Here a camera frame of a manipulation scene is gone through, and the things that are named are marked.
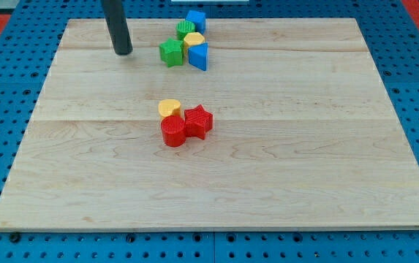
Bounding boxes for red star block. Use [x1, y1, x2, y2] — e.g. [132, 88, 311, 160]
[184, 104, 214, 140]

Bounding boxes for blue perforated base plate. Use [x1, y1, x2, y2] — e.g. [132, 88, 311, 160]
[0, 0, 419, 262]

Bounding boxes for red cylinder block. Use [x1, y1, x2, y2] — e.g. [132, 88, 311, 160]
[161, 115, 186, 147]

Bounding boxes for yellow heart block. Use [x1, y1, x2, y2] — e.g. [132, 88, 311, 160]
[158, 99, 181, 120]

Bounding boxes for wooden board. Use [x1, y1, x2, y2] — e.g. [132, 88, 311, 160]
[0, 18, 419, 232]

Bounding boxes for yellow hexagon block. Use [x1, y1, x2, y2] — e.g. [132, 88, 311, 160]
[183, 32, 205, 56]

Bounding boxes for green star block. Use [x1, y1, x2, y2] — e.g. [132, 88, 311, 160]
[159, 38, 184, 67]

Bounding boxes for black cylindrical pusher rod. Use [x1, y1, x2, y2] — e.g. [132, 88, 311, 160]
[100, 0, 133, 56]

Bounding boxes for blue cube block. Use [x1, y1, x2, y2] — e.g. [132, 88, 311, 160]
[186, 10, 206, 34]

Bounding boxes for green cylinder block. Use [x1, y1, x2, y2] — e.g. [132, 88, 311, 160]
[175, 20, 195, 40]

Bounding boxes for blue triangle block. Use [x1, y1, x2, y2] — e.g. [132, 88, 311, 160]
[188, 43, 208, 71]

